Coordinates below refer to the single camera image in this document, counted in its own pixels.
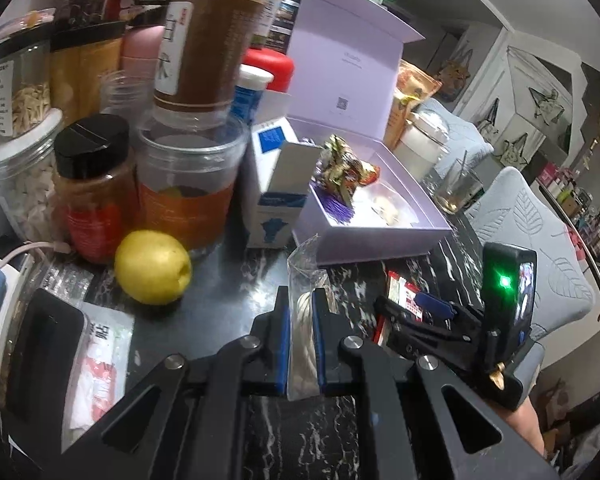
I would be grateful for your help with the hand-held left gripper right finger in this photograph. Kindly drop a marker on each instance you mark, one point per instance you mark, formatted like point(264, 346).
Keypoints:
point(320, 345)

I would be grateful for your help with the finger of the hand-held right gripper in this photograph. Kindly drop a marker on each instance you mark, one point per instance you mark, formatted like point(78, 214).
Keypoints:
point(430, 304)
point(430, 335)

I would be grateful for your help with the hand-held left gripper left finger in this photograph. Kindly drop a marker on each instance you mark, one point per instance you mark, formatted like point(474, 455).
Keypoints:
point(281, 345)

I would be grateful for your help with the clear bag of twine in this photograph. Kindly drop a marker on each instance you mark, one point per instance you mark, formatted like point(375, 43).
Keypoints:
point(302, 330)

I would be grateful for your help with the red packet white label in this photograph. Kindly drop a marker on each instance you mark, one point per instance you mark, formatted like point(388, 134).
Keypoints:
point(399, 285)

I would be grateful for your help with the purple sachet with tassel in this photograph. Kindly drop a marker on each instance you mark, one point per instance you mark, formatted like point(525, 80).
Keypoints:
point(337, 210)

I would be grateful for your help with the orange red snack packet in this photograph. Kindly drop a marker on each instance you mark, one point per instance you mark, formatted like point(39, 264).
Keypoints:
point(369, 174)

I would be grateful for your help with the gold red candy packet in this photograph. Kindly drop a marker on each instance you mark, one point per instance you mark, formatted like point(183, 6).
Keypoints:
point(340, 165)

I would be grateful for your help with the purple gift box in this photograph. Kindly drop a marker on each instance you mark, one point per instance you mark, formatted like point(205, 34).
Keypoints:
point(345, 60)

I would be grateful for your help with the person's right hand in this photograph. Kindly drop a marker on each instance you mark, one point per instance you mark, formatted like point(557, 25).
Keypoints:
point(527, 425)

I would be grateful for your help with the chair with leaf cover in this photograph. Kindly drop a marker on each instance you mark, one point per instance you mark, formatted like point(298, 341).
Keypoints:
point(460, 130)
point(530, 225)

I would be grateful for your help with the glass cup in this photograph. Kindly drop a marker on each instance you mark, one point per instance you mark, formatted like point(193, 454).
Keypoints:
point(455, 190)

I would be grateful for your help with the metal stirrer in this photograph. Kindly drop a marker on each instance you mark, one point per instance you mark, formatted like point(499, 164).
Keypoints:
point(462, 170)

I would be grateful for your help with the row of cosmetic bottles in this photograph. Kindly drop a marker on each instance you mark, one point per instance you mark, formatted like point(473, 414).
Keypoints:
point(575, 195)

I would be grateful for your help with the blue white carton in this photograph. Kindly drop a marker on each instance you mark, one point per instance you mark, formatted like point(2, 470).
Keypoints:
point(275, 195)

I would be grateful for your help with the yellow lemon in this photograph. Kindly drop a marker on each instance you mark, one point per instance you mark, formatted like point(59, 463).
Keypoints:
point(152, 267)

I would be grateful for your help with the white lidded jar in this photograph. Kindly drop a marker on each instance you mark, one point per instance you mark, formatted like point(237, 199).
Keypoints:
point(420, 145)

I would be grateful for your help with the white tote bag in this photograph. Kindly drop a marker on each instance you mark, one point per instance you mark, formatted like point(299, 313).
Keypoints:
point(517, 147)
point(545, 102)
point(490, 115)

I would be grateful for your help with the white printed sachet packet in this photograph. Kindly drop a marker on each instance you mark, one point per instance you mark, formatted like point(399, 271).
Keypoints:
point(100, 360)

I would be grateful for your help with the clear jar orange label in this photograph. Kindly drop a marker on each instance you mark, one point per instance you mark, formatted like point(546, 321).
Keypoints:
point(185, 190)

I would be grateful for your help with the orange snack bag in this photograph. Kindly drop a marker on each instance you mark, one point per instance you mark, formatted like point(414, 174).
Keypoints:
point(407, 95)

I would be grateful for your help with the brown patterned tote bag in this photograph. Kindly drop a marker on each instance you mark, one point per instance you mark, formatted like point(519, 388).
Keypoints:
point(452, 72)

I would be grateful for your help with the black smartphone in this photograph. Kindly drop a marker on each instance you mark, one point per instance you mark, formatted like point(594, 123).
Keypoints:
point(45, 340)

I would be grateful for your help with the black-lid spice jar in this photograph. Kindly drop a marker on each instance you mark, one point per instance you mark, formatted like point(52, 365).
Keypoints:
point(95, 195)

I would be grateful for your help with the blue tablet tube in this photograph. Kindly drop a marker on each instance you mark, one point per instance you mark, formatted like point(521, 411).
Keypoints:
point(247, 92)

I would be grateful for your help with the white power bank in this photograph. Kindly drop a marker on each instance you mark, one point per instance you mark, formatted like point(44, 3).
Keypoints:
point(10, 310)

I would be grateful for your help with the red container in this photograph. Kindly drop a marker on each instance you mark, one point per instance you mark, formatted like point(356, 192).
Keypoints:
point(270, 62)

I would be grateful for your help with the small empty clear jar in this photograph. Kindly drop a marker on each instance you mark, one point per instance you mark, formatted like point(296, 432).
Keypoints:
point(122, 92)

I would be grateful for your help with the jar of white pieces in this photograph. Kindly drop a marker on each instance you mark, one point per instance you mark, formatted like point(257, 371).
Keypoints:
point(22, 195)

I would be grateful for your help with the brown powder jar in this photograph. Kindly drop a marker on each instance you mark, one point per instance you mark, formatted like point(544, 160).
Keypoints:
point(205, 45)

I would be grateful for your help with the pink bottle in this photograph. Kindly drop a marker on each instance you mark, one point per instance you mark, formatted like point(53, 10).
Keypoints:
point(140, 55)

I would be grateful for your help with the dark coffee bag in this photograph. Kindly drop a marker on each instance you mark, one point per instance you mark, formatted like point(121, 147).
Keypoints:
point(280, 15)

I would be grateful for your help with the jar of yellow grains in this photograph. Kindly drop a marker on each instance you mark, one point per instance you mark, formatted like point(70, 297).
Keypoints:
point(85, 75)

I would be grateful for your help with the black-lid jar of seeds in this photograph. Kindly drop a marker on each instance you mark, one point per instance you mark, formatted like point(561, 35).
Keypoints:
point(22, 85)

